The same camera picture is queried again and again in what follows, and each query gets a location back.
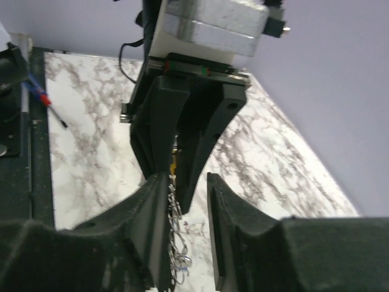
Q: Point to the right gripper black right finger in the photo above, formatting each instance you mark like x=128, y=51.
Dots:
x=246, y=243

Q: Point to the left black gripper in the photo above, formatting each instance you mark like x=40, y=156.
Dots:
x=206, y=115

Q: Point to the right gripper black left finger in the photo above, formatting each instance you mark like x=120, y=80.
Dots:
x=138, y=228

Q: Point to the yellow key tag with key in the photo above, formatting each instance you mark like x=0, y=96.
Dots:
x=173, y=167

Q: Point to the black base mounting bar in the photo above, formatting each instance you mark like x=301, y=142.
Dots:
x=26, y=179

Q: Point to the red blue screwdriver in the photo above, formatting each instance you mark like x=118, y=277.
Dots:
x=41, y=95

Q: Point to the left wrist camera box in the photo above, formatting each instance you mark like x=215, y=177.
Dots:
x=215, y=30

